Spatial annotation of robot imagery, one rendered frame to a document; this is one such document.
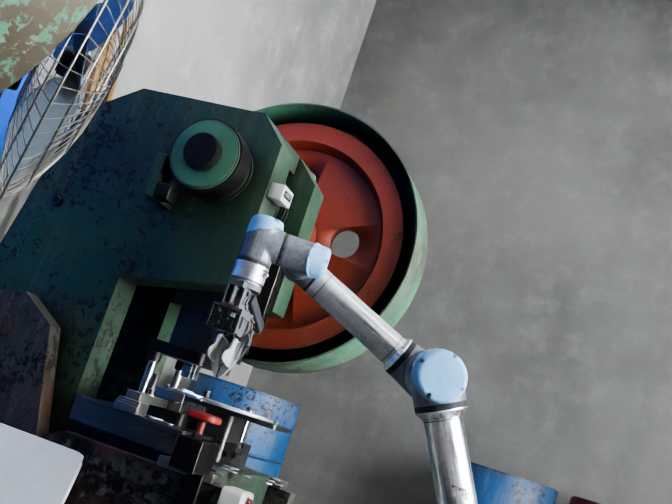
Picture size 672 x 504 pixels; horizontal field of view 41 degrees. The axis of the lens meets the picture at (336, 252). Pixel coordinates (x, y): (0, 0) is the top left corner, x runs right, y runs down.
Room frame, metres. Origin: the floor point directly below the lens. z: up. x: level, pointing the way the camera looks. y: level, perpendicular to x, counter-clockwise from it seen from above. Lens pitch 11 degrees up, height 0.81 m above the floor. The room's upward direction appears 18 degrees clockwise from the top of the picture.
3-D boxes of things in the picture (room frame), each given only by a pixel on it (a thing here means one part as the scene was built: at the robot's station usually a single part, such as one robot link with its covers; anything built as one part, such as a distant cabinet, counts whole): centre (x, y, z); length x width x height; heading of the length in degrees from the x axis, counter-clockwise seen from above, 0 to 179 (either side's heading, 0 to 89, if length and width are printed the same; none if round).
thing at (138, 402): (2.18, 0.32, 0.76); 0.17 x 0.06 x 0.10; 161
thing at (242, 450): (2.34, 0.27, 0.68); 0.45 x 0.30 x 0.06; 161
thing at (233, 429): (2.28, 0.10, 0.72); 0.25 x 0.14 x 0.14; 71
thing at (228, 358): (1.93, 0.15, 0.89); 0.06 x 0.03 x 0.09; 160
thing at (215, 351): (1.94, 0.18, 0.89); 0.06 x 0.03 x 0.09; 160
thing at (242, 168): (2.11, 0.37, 1.31); 0.22 x 0.12 x 0.22; 71
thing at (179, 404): (2.34, 0.26, 0.76); 0.15 x 0.09 x 0.05; 161
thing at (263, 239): (1.94, 0.16, 1.15); 0.09 x 0.08 x 0.11; 93
